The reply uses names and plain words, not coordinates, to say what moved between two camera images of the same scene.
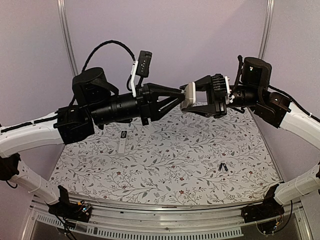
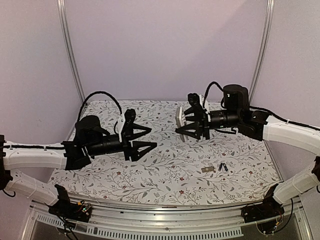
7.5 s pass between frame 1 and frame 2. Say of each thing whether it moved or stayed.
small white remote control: moved
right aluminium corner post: stayed
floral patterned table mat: stayed
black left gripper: moved
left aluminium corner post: stayed
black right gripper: moved
